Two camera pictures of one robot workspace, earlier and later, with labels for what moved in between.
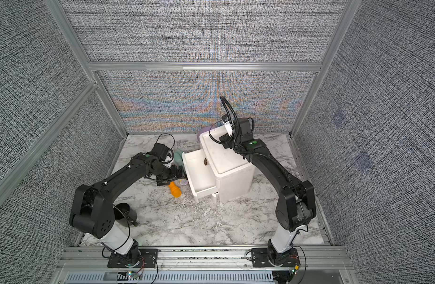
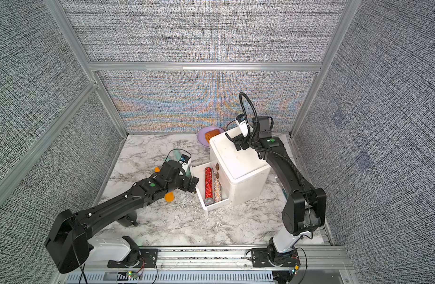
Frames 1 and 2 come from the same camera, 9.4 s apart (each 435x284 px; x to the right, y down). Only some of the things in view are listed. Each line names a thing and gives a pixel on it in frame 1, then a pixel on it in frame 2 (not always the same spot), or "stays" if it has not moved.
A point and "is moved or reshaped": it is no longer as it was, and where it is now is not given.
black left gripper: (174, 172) to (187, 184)
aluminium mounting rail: (71, 258) stays
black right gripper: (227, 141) to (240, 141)
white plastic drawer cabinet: (214, 170) is moved or reshaped
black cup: (124, 215) stays
